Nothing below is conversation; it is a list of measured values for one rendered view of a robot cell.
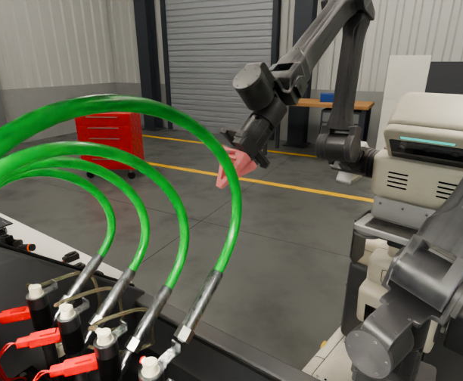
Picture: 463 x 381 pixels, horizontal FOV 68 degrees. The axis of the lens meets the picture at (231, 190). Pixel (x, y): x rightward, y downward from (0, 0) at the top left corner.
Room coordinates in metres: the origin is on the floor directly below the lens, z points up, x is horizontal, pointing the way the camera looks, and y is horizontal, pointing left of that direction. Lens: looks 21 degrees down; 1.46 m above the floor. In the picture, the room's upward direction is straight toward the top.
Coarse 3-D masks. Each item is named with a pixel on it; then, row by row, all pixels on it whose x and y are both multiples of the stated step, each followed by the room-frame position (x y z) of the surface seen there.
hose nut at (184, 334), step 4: (180, 324) 0.34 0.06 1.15; (180, 328) 0.33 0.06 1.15; (184, 328) 0.33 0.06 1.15; (188, 328) 0.33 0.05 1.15; (176, 332) 0.33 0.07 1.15; (180, 332) 0.33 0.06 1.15; (184, 332) 0.33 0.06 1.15; (188, 332) 0.33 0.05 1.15; (192, 332) 0.33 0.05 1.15; (176, 336) 0.32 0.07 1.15; (180, 336) 0.32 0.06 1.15; (184, 336) 0.32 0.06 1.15; (188, 336) 0.33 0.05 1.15; (192, 336) 0.33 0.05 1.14; (180, 340) 0.32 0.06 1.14; (184, 340) 0.32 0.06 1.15; (188, 340) 0.32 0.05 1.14
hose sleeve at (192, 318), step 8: (216, 272) 0.38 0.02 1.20; (208, 280) 0.38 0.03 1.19; (216, 280) 0.38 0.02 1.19; (208, 288) 0.37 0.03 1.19; (216, 288) 0.37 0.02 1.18; (200, 296) 0.36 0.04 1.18; (208, 296) 0.36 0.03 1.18; (192, 304) 0.36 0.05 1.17; (200, 304) 0.35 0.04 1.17; (192, 312) 0.35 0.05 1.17; (200, 312) 0.35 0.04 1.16; (184, 320) 0.34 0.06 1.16; (192, 320) 0.34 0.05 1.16; (192, 328) 0.33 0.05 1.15
